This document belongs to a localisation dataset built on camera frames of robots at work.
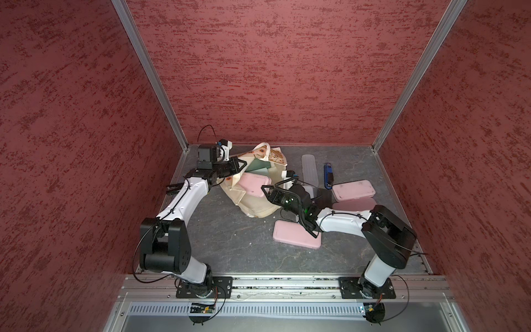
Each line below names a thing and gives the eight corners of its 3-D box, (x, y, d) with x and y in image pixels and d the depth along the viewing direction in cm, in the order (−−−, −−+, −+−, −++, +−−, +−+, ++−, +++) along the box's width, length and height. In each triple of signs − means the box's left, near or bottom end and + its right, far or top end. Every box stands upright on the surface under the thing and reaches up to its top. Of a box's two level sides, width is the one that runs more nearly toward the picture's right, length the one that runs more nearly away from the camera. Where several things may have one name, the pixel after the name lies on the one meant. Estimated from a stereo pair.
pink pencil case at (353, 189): (336, 201, 99) (338, 199, 97) (330, 186, 105) (331, 183, 103) (375, 196, 101) (377, 193, 99) (367, 181, 107) (369, 179, 105)
